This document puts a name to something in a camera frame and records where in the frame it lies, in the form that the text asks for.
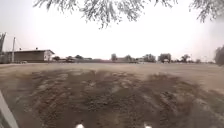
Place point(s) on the overhanging tree branches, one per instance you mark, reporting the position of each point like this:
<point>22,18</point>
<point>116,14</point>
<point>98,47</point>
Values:
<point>106,8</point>

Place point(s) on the row of distant trees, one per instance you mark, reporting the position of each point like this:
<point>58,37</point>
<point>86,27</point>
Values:
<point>146,58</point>

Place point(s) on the low brown building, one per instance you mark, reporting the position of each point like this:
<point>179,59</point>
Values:
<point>31,55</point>

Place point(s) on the pale utility pole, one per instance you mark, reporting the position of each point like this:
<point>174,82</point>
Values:
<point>13,50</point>

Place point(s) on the dark green tree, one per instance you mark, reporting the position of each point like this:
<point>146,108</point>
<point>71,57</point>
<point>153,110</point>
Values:
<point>220,56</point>

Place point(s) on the robot's own part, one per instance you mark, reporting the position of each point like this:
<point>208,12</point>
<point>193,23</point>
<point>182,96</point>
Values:
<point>79,126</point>
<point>147,126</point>

